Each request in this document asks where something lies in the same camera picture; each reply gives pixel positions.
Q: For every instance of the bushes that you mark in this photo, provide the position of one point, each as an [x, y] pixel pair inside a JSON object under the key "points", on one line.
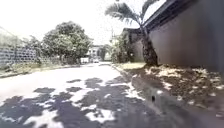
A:
{"points": [[120, 50]]}

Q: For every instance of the distant building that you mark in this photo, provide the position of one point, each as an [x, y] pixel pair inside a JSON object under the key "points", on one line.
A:
{"points": [[93, 53]]}

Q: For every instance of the palm tree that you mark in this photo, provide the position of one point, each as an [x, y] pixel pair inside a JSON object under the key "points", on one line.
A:
{"points": [[146, 36]]}

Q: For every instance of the large green tree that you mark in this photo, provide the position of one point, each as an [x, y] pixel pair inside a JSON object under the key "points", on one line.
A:
{"points": [[66, 41]]}

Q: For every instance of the grey concrete road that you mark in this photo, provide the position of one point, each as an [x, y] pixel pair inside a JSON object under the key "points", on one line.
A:
{"points": [[66, 96]]}

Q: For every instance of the dirt verge with leaves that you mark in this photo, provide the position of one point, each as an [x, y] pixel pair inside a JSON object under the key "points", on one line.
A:
{"points": [[180, 86]]}

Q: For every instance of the grass verge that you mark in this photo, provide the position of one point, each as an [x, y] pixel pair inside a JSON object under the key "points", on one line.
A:
{"points": [[23, 68]]}

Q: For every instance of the dark grey wall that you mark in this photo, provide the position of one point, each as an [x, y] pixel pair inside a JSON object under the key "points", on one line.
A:
{"points": [[190, 36]]}

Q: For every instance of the grey block wall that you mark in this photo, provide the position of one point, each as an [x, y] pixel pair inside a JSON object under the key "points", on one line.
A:
{"points": [[18, 55]]}

